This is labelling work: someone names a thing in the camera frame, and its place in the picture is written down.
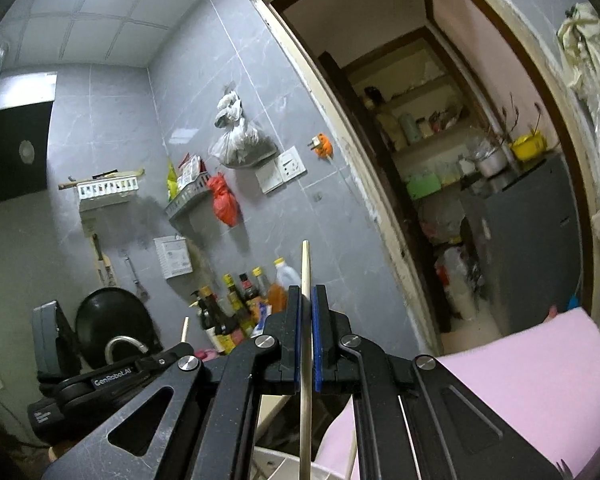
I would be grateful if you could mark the small jar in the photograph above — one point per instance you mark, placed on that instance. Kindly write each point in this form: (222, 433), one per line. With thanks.
(422, 127)

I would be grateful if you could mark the cream rubber gloves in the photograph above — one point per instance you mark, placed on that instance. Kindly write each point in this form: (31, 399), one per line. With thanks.
(585, 50)

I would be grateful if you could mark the wooden chopstick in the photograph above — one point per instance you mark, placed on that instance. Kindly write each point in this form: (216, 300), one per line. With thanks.
(306, 270)
(184, 331)

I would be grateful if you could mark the white plastic jug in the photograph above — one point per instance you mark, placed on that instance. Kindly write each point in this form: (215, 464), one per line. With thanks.
(462, 290)

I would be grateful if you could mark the tall dark sauce bottle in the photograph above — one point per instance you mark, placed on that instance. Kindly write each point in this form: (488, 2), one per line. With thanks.
(237, 305)

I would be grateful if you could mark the aluminium pot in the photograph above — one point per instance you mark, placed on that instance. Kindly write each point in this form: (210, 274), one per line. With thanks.
(492, 164)

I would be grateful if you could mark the green box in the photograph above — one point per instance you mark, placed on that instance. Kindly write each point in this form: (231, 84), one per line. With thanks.
(424, 186)

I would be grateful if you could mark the wooden door frame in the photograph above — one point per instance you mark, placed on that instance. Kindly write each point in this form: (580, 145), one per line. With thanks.
(360, 160)

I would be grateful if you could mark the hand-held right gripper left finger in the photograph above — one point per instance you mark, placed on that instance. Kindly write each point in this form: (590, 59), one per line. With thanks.
(291, 340)

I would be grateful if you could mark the pink floral tablecloth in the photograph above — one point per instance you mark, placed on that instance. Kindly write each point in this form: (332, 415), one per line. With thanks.
(505, 360)

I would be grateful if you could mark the hanging wooden board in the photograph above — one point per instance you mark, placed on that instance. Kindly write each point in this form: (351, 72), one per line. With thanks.
(105, 265)

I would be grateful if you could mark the red cap sauce bottle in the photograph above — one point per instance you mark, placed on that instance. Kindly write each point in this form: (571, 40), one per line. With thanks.
(249, 292)

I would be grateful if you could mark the white plastic utensil basket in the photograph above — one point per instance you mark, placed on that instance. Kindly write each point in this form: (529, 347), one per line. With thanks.
(280, 465)

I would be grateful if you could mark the white wall socket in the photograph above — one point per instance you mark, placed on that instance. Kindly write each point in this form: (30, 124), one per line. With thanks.
(291, 162)

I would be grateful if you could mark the hanging metal peeler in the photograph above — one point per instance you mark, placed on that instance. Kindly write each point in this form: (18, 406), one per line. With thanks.
(136, 280)

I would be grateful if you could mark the grey wall shelf basket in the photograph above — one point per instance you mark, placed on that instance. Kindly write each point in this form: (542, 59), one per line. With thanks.
(187, 202)

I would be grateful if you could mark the large oil jug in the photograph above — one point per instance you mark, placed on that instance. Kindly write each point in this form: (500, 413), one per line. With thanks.
(280, 290)

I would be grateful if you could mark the orange plug adapter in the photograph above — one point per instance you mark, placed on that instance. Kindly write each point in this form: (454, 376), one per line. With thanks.
(322, 145)

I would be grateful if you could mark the white wall switch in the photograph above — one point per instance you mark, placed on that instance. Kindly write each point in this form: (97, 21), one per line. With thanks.
(269, 178)

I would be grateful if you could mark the wooden shelf cabinet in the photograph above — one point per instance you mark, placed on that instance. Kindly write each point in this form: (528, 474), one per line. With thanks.
(405, 110)

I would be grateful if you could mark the clear bag of dried goods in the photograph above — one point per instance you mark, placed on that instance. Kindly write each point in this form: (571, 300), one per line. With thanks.
(240, 145)

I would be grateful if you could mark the red plastic bag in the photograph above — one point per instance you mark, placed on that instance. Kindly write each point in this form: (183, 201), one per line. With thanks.
(225, 202)

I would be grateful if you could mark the yellow label soy sauce bottle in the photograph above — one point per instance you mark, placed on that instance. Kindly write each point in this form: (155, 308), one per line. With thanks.
(222, 327)

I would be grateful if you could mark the dried branches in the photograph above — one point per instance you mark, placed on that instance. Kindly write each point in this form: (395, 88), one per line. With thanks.
(510, 120)

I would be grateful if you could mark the clear bottle yellow cap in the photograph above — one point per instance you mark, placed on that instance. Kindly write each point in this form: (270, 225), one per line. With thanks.
(261, 285)

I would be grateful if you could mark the small adhesive wall hook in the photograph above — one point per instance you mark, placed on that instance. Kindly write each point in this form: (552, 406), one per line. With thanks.
(318, 196)

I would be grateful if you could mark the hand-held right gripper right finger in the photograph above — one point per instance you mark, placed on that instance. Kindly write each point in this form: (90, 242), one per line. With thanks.
(322, 340)

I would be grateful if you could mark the steel faucet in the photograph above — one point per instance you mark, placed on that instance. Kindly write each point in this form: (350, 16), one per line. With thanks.
(125, 342)

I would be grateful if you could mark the white wall box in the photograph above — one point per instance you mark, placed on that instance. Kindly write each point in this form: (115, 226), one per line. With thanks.
(172, 257)

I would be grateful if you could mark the white wall basket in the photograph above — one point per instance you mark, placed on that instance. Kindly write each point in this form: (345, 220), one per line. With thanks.
(107, 190)

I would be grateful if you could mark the blue white packet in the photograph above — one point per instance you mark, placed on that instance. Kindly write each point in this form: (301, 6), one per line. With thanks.
(262, 320)

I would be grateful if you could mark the yellow pot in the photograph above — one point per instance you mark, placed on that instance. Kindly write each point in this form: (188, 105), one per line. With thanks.
(529, 146)

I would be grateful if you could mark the yellow green packet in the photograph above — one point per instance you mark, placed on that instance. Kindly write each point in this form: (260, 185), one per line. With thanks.
(172, 182)

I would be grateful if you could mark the black round pan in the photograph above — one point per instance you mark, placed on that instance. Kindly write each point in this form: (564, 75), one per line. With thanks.
(115, 315)

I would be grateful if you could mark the grey mini fridge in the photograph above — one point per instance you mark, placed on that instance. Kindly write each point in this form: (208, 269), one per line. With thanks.
(530, 240)

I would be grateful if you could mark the red white packets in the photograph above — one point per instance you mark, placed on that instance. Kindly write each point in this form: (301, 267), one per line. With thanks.
(190, 170)

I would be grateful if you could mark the dark pump bottle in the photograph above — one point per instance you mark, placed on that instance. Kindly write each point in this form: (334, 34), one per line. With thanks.
(204, 317)

